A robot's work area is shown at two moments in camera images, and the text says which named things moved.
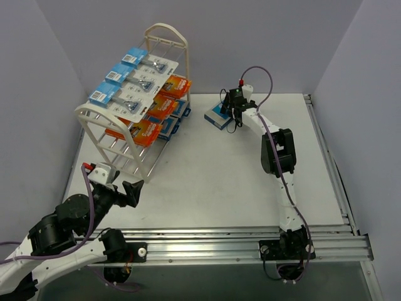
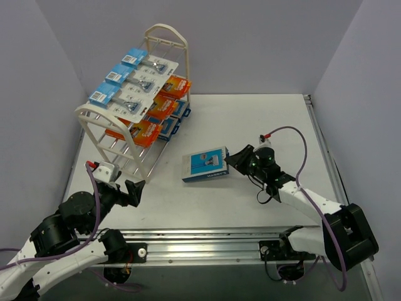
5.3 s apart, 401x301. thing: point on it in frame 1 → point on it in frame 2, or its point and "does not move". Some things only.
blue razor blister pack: (122, 75) does not move
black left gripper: (126, 194) does not move
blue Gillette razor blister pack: (139, 58) does not move
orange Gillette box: (162, 106) does not move
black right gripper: (229, 106) → (247, 161)
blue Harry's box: (215, 117) → (205, 165)
